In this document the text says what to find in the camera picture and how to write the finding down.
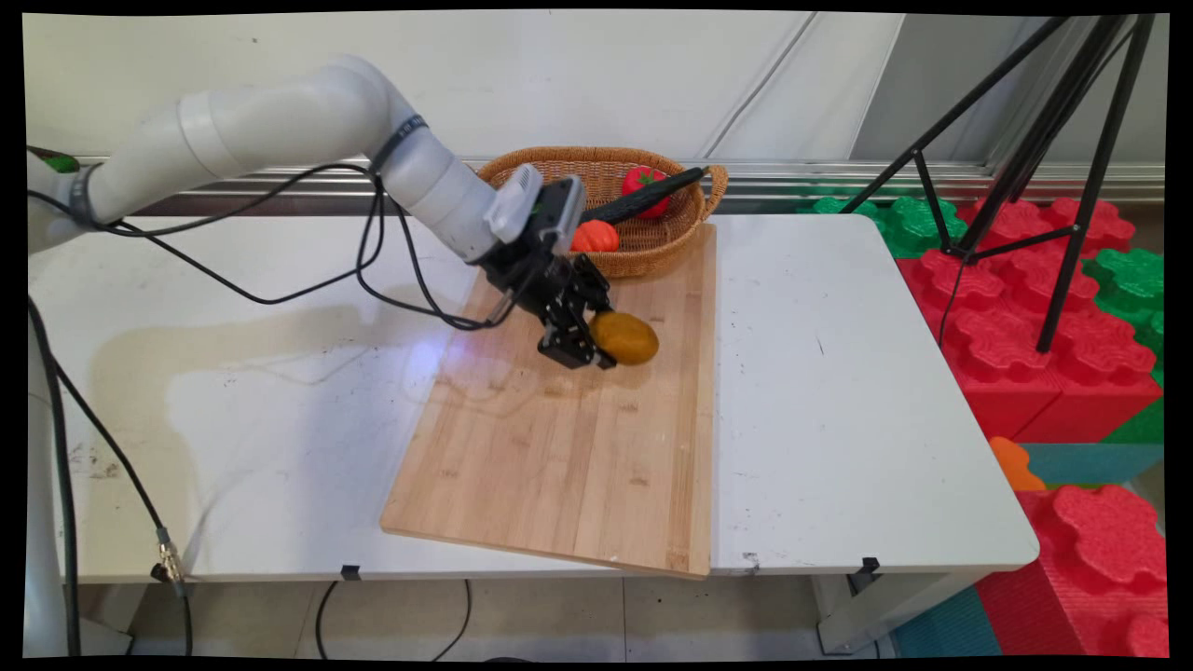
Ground black tripod stand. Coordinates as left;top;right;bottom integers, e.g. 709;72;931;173
839;13;1159;355

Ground woven wicker basket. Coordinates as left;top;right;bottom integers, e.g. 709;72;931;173
476;145;730;281

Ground dark green toy cucumber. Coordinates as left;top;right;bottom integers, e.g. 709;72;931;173
580;166;711;226

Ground teal foam mat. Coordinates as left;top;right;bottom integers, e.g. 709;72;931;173
1020;442;1166;487

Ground orange foam piece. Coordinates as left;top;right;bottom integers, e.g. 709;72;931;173
988;436;1048;493

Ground brown toy potato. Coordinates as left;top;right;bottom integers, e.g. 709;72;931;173
589;311;661;367

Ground wooden cutting board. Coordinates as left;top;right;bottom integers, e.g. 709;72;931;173
379;224;719;581

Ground red toy tomato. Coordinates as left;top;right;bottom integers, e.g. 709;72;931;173
622;165;672;220

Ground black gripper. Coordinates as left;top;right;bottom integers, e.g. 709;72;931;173
478;238;619;371

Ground large red foam block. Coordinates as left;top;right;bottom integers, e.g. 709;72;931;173
897;196;1159;445

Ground green foam block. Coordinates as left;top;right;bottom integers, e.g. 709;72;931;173
1083;246;1166;385
800;193;970;260

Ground black cable with metal connector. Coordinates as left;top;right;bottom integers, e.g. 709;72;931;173
28;296;195;657

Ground green object with red tip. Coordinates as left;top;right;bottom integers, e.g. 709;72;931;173
28;145;82;176

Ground orange toy pumpkin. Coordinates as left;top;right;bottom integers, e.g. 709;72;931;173
570;220;621;253

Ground black cable under table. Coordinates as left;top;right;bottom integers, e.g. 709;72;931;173
314;579;473;663

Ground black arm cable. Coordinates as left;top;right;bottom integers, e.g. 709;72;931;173
28;160;542;333

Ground metal wall rail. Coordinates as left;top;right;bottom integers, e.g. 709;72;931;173
75;155;1166;204

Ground white table leg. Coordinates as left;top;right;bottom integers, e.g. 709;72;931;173
809;568;981;655

